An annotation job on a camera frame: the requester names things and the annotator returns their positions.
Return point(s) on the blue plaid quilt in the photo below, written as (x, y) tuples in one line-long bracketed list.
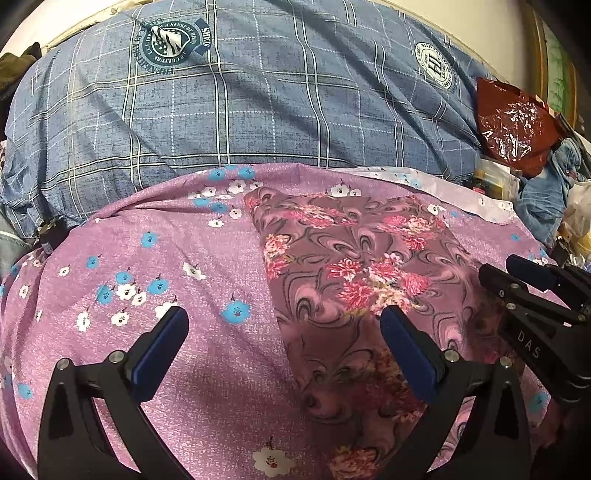
[(258, 101)]

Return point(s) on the pale plastic bag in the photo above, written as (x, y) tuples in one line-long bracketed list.
[(579, 207)]

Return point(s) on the clear plastic container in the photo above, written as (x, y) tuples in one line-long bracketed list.
[(494, 180)]

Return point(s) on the red plastic bag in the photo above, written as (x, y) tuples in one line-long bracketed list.
[(512, 124)]

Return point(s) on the pink floral small garment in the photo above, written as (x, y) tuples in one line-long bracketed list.
[(351, 286)]

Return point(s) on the purple flowered bed sheet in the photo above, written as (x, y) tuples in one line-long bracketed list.
[(207, 369)]

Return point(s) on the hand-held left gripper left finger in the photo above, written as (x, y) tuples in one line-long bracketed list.
[(161, 350)]

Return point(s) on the gold picture frame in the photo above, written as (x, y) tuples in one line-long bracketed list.
[(540, 60)]

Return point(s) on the grey cloth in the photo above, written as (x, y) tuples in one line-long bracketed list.
[(11, 242)]

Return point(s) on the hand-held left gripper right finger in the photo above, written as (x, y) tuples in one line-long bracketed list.
[(408, 350)]

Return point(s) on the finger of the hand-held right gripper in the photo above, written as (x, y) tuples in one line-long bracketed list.
[(531, 268), (512, 288)]

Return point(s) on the olive green cloth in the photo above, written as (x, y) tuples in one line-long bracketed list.
[(16, 62)]

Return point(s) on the blue denim clothes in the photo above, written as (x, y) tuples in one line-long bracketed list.
[(549, 189)]

